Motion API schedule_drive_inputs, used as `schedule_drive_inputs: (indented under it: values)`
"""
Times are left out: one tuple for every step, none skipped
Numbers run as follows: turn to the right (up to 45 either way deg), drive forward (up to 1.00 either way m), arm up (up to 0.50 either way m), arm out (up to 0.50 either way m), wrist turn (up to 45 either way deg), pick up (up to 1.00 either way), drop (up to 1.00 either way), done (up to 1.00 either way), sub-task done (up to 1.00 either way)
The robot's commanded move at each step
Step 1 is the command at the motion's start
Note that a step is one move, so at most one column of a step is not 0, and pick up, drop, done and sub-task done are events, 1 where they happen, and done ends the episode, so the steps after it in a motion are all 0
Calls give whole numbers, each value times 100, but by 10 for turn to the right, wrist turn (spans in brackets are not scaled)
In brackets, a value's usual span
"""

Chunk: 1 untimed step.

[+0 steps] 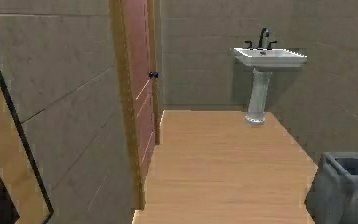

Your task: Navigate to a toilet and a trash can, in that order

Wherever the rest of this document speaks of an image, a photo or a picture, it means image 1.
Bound white pedestal sink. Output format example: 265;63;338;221
232;46;308;126

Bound black sink faucet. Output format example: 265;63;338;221
243;27;278;51

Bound red room door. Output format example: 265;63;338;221
108;0;162;211

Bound black framed wall mirror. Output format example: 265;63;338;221
0;35;55;224

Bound grey trash can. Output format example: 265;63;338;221
305;151;358;224

